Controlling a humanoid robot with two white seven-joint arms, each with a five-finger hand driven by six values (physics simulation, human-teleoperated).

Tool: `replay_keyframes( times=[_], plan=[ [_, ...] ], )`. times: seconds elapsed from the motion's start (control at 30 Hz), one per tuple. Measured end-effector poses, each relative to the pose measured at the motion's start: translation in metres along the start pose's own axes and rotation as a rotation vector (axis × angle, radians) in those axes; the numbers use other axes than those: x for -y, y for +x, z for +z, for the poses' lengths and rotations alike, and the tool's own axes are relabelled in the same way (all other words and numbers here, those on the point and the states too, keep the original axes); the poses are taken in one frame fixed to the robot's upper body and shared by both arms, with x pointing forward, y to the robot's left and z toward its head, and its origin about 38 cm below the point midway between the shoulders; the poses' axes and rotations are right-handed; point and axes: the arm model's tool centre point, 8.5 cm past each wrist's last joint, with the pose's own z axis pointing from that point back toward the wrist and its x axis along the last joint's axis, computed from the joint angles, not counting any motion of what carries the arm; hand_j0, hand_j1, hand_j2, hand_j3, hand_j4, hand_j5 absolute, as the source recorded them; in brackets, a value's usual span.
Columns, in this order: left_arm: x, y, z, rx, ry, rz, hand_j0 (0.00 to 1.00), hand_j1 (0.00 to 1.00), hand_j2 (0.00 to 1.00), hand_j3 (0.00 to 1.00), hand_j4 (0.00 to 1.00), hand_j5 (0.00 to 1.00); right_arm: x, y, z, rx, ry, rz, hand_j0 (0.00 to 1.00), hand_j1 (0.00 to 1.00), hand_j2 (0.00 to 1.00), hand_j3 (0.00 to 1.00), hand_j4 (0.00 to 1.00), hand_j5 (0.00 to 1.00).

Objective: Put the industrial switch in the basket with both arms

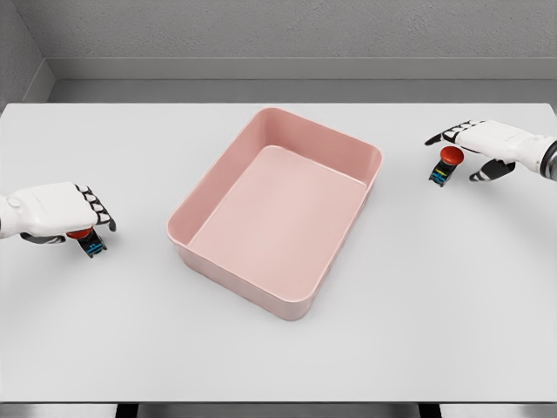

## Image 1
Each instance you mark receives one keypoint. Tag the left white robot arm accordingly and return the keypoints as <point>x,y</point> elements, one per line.
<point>6,217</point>

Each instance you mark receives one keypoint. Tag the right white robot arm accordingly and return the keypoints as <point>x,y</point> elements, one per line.
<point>541,154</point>

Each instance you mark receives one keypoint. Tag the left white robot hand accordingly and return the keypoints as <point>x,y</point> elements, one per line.
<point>52,209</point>

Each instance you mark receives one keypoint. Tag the red button industrial switch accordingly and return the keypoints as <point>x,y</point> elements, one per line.
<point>92,244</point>
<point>446,163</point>

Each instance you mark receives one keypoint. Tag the pink rectangular plastic basket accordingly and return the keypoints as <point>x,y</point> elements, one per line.
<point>278,209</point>

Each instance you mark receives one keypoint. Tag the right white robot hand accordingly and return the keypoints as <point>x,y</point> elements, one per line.
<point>483,137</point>

